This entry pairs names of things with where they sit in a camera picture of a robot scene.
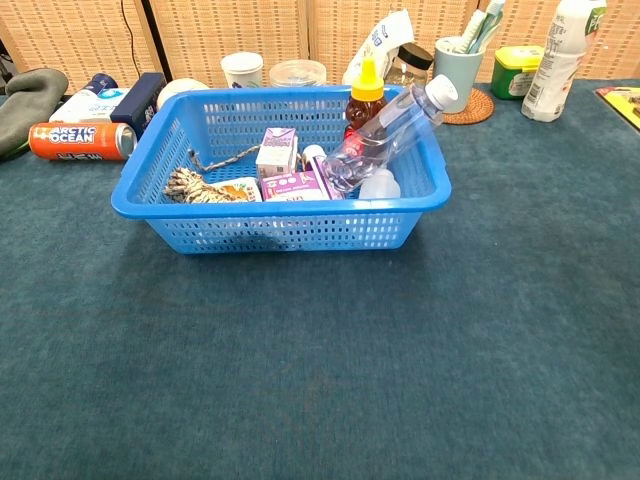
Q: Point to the small purple white milk carton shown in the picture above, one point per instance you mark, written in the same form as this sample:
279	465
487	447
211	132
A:
274	150

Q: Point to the clear plastic bottle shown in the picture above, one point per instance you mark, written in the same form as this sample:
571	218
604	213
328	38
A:
385	135

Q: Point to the bear-shaped honey bottle yellow cap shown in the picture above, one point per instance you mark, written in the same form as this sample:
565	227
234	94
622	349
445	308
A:
366	95

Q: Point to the translucent squeeze wash bottle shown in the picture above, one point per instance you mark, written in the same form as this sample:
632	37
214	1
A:
382	189

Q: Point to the white drink bottle yellow cap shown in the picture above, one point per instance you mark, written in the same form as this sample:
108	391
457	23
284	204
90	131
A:
560	65

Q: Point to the blue plastic perforated basket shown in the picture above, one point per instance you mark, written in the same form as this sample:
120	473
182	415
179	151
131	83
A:
280	230

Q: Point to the flat purple cardboard box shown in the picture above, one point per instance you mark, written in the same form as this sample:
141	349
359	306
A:
290	187

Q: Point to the purple white toothpaste tube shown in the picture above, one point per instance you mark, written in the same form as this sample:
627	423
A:
313	152

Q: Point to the white snack packet fruit print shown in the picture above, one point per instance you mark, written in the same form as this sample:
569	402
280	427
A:
246	190

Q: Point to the teal felt table cover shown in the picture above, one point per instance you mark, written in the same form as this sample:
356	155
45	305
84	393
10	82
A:
320	360

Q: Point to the clear round plastic container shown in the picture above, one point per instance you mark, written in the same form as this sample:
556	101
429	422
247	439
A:
297	75

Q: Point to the white paper cup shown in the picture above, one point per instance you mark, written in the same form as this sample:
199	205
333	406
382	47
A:
242	70

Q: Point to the glass jar black lid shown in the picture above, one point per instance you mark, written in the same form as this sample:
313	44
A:
412	65

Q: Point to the round woven rattan coaster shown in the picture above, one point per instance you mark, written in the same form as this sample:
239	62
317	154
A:
477	110

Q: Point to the white plastic bag blue print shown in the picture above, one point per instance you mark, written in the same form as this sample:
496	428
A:
380	42

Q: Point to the beige upturned bowl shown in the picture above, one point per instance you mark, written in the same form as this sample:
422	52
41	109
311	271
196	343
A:
175	90

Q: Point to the light blue cup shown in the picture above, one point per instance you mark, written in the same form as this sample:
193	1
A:
455	80

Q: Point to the dark blue cardboard box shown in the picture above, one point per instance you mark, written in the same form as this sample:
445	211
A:
137	102

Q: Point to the bamboo folding screen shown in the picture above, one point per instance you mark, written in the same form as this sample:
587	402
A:
225	30

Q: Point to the green container yellow lid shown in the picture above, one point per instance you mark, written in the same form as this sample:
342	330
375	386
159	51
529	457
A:
512	72

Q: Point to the orange Arctic Ocean soda can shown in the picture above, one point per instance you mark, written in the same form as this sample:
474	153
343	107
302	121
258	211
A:
75	142

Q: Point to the black stand pole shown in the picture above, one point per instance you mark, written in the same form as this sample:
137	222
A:
152	35

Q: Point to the toothbrush pack in cup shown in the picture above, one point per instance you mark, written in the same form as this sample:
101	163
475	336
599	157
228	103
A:
482	27

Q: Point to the white blue tissue pack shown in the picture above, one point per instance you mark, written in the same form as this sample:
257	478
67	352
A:
85	107

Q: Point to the grey folded cloth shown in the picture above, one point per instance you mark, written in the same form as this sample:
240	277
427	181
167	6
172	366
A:
30	105

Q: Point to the yellow razor blister pack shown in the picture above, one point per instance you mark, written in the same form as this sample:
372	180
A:
622	102

